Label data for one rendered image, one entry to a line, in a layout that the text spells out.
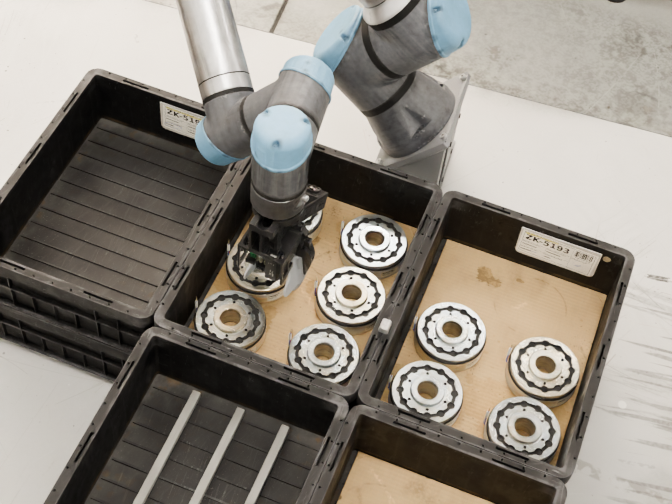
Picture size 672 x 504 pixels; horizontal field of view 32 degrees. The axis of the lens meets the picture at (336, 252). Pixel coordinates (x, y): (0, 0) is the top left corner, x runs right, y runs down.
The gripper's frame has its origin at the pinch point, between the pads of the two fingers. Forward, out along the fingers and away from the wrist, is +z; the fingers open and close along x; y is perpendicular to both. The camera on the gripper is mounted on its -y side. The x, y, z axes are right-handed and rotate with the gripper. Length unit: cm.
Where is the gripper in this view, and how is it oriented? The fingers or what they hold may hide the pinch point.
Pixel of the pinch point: (280, 273)
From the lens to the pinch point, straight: 177.0
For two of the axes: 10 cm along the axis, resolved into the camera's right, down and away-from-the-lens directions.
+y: -4.3, 7.1, -5.6
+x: 9.0, 3.8, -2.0
